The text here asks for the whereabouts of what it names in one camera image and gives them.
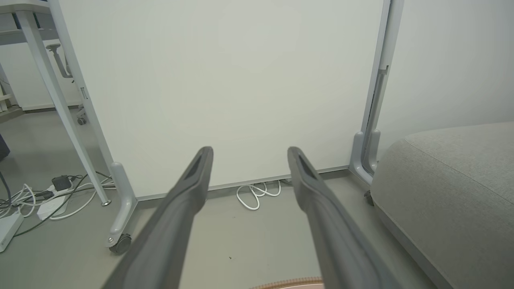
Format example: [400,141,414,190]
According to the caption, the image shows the long white power strip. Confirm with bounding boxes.
[0,212,24,253]

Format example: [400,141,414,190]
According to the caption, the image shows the white power strip with cables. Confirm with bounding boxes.
[0,171,113,237]

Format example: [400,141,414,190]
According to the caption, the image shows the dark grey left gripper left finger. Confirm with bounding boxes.
[102,146,214,289]

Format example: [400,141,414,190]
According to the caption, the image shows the grey fabric sofa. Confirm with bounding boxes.
[369,122,514,289]

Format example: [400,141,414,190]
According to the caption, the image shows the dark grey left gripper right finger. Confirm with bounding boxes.
[287,146,403,289]

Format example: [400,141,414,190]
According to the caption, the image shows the black power adapter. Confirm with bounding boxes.
[51,175,73,191]

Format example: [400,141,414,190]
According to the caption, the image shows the white table leg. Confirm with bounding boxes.
[0,0,112,206]

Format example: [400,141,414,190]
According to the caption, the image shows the coiled white cable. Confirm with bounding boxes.
[236,181,281,211]

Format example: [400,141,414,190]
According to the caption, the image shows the white rolling partition board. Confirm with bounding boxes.
[47,0,404,254]

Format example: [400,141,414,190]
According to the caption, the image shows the tangled white power cable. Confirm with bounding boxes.
[0,176,117,222]

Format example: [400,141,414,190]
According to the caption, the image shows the white power strip with plugs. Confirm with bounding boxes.
[37,184,75,220]

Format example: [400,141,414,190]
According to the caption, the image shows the cream perforated laundry basket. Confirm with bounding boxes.
[249,277,325,289]

